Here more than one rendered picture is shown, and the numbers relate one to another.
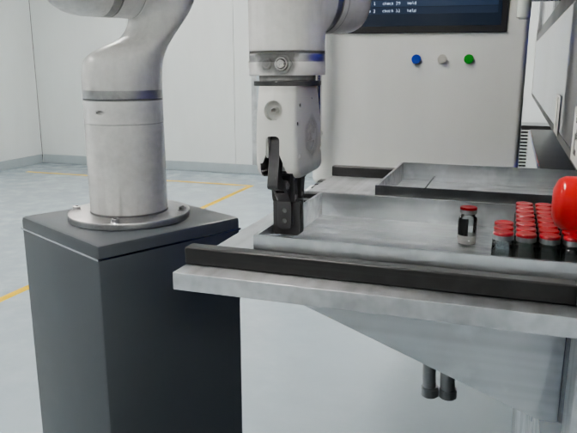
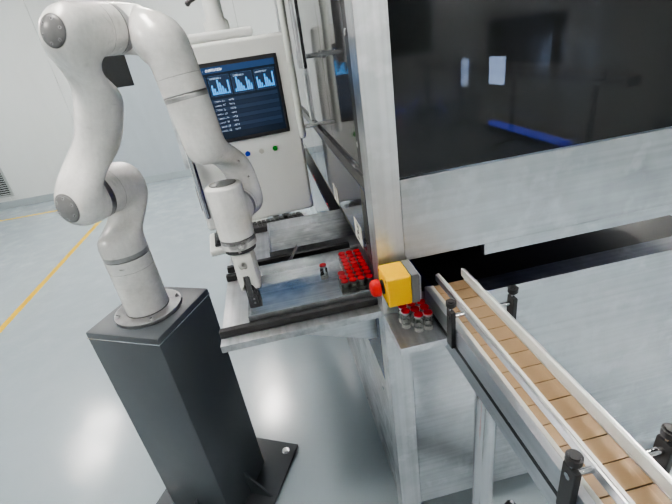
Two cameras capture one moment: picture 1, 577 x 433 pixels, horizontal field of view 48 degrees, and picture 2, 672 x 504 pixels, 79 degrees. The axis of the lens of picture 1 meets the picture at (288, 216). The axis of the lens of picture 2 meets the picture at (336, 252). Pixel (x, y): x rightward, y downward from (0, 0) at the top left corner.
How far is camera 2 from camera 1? 0.48 m
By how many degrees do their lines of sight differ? 27
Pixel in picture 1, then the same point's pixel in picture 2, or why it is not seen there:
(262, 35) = (228, 236)
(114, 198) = (144, 307)
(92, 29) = not seen: outside the picture
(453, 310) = (340, 322)
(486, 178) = (308, 220)
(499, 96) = (294, 163)
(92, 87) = (112, 258)
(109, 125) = (130, 274)
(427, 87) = (257, 166)
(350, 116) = not seen: hidden behind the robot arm
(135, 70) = (134, 242)
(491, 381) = (352, 332)
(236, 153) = not seen: hidden behind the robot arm
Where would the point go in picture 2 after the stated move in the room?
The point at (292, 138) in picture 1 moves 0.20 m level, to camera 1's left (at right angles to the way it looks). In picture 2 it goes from (254, 274) to (169, 306)
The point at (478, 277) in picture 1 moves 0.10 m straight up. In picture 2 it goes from (344, 306) to (338, 271)
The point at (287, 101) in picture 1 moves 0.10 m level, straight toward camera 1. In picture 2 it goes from (248, 261) to (263, 277)
